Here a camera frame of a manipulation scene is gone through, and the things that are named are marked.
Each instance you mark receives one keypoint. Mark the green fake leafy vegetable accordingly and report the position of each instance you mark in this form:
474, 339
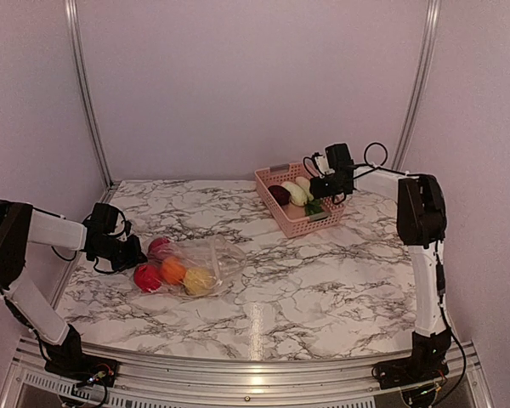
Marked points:
313, 207

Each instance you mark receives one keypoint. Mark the right aluminium frame post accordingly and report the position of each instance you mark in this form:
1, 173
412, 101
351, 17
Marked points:
423, 67

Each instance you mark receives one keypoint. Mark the dark red fake fruit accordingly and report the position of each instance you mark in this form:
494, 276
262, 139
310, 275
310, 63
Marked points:
159, 248

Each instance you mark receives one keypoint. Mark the front aluminium rail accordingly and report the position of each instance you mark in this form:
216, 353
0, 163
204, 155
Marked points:
153, 380

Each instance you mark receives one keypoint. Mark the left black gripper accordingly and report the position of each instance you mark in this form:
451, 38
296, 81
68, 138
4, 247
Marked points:
133, 259

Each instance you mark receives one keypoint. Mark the left aluminium frame post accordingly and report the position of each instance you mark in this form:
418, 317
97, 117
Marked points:
72, 18

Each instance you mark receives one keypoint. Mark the dark purple fake vegetable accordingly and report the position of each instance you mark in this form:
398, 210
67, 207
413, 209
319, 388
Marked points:
280, 194

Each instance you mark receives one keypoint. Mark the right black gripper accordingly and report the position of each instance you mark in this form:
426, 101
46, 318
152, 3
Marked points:
317, 190

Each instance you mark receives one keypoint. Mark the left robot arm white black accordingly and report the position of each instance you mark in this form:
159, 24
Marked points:
105, 234

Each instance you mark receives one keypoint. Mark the yellow fake fruit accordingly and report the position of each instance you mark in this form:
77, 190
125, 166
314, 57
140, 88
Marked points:
198, 282

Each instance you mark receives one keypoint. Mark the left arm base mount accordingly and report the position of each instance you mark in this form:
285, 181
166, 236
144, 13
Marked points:
89, 369

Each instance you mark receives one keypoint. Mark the aluminium frame post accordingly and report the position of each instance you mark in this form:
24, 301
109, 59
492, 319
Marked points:
423, 67
72, 18

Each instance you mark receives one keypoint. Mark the white fake cabbage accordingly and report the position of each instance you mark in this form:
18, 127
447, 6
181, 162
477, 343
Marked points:
298, 197
304, 184

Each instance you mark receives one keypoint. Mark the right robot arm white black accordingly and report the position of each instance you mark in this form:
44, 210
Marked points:
420, 223

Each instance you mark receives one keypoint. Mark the orange fake fruit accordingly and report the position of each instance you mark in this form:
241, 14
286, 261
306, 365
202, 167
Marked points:
172, 271

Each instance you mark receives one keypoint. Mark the red fake apple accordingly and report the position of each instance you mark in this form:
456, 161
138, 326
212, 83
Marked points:
146, 277

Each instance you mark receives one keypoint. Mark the pink perforated plastic basket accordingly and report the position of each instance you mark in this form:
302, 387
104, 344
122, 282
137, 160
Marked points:
292, 219

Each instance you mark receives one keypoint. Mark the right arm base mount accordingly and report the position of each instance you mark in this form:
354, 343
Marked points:
407, 371

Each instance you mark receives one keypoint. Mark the clear zip top bag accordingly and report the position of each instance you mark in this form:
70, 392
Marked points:
221, 257

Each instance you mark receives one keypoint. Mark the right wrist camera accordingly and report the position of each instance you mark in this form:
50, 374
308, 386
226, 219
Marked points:
316, 165

